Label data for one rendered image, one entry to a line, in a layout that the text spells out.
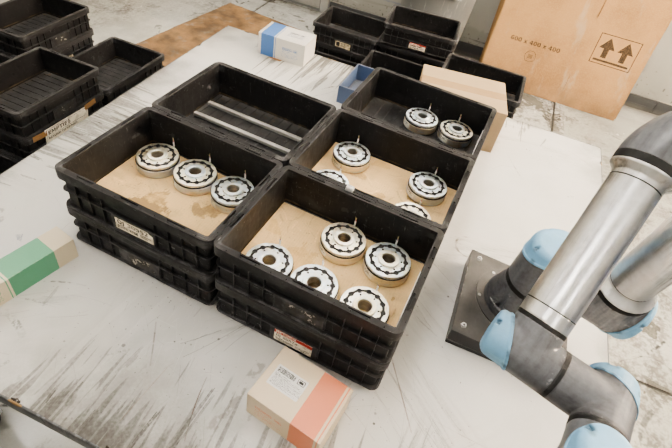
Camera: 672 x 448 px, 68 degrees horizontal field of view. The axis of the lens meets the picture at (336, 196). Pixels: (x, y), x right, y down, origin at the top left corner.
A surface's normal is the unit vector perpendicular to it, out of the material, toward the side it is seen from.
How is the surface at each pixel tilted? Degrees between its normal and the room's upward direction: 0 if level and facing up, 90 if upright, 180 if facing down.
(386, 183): 0
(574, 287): 44
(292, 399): 0
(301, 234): 0
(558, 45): 77
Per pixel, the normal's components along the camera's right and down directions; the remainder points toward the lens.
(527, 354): -0.25, -0.18
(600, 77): -0.32, 0.36
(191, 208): 0.15, -0.73
